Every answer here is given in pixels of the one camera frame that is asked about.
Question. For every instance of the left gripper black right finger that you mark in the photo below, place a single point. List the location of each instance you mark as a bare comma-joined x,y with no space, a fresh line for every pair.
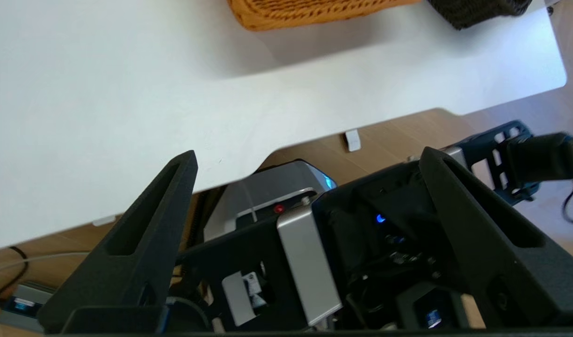
501,262

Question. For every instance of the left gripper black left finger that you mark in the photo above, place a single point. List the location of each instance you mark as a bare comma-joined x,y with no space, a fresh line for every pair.
127,252

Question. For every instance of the dark brown wicker basket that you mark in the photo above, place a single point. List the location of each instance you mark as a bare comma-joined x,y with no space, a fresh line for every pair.
478,11

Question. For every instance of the orange wicker basket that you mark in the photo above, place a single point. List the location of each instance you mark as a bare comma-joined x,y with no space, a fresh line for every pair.
291,14

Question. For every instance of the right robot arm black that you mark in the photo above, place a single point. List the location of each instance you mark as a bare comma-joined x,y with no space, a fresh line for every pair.
543,157

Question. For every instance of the grey box with blue light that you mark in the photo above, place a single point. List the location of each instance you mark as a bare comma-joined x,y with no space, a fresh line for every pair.
19,304

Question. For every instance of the silver black robot torso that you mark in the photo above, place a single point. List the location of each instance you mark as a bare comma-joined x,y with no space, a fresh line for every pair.
307,262

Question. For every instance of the small white block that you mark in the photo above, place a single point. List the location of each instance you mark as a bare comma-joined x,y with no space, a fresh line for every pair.
352,140

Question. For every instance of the dark perforated bracket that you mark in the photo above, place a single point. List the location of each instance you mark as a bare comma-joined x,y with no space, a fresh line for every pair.
478,147

